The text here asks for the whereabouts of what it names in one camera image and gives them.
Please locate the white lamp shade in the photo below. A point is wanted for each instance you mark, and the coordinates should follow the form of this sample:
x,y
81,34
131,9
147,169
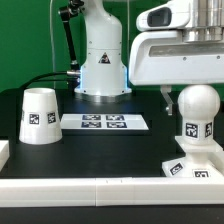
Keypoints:
x,y
40,123

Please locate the white wall bar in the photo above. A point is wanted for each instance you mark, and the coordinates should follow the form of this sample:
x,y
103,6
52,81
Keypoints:
x,y
110,192
4,152

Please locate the white lamp bulb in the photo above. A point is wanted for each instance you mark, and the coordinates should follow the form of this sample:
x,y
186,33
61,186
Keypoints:
x,y
198,105

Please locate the white left wall bar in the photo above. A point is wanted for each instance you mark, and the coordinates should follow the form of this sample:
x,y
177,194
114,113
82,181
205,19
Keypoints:
x,y
4,152

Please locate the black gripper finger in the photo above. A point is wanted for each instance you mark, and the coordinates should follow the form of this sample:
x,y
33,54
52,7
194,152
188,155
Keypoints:
x,y
165,91

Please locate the white front wall bar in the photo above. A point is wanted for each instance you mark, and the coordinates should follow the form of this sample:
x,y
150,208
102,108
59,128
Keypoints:
x,y
110,192

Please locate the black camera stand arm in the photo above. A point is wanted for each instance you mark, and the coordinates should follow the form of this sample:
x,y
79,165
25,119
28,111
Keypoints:
x,y
66,13

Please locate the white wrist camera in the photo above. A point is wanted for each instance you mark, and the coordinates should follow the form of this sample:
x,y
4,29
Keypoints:
x,y
172,15

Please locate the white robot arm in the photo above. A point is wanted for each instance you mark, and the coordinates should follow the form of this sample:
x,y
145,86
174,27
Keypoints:
x,y
103,75

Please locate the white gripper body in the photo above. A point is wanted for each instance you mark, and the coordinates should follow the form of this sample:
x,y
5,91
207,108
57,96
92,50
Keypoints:
x,y
162,58

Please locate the white lamp base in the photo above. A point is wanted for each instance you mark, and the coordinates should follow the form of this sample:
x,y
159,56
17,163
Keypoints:
x,y
196,163

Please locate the white marker plate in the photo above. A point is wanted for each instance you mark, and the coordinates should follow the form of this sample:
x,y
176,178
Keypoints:
x,y
103,122

